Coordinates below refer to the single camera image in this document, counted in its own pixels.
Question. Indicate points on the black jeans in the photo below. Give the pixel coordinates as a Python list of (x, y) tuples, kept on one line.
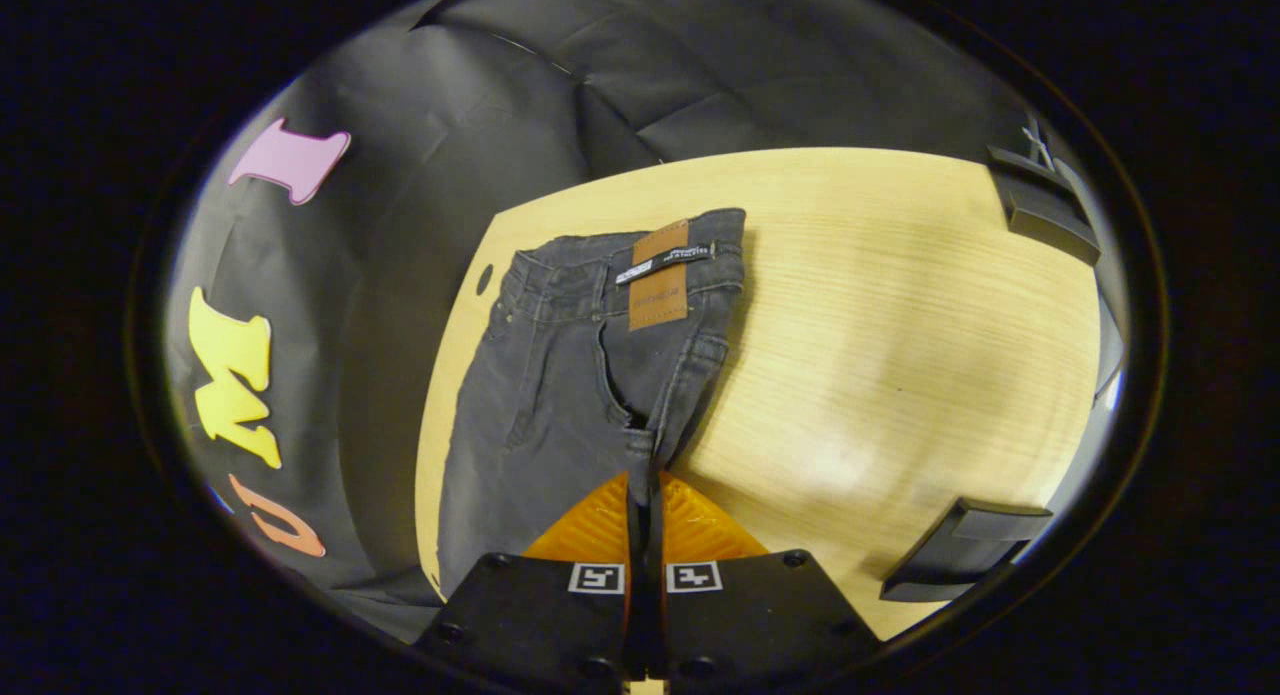
[(560, 405)]

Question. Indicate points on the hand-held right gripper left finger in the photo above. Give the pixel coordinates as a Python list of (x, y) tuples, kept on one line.
[(530, 615)]

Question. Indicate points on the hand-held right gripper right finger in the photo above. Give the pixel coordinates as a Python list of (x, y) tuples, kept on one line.
[(760, 620)]

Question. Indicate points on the black backdrop cloth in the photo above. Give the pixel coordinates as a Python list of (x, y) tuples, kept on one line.
[(420, 155)]

